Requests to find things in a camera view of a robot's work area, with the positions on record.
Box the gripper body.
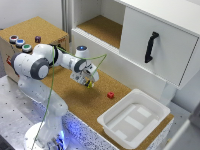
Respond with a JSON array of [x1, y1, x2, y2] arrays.
[[69, 62, 100, 86]]

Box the yellow block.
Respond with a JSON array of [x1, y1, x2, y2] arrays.
[[85, 79, 94, 89]]

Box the pink block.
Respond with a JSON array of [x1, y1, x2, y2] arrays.
[[106, 91, 115, 100]]

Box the purple block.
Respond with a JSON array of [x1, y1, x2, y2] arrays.
[[34, 35, 42, 44]]

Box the white cabinet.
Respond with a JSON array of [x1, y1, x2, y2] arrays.
[[70, 0, 200, 107]]

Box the green button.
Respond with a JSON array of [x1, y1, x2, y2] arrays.
[[21, 43, 33, 54]]

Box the white plastic box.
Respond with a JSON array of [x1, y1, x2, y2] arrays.
[[96, 88, 172, 150]]

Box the blue button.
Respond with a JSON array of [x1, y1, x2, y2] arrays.
[[15, 38, 26, 48]]

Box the red button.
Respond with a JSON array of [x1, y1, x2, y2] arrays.
[[9, 34, 19, 44]]

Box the white sliding door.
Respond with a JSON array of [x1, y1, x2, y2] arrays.
[[118, 5, 200, 87]]

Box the green cable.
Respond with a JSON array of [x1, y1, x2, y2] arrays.
[[30, 45, 108, 150]]

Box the black door handle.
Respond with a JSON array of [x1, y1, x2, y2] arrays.
[[144, 31, 160, 64]]

